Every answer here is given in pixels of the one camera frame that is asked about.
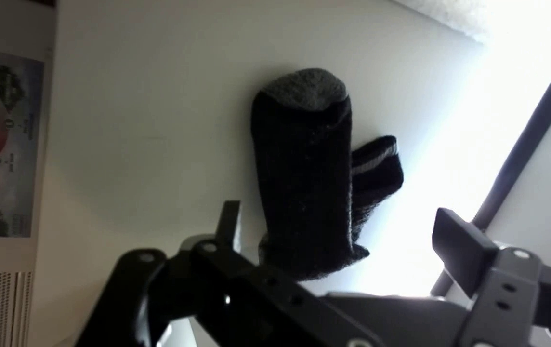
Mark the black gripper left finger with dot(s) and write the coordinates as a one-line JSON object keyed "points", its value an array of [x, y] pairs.
{"points": [[227, 224]]}

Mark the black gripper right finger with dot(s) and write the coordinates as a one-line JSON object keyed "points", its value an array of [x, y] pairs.
{"points": [[460, 251]]}

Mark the black sock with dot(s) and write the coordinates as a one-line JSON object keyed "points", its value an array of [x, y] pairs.
{"points": [[304, 174]]}

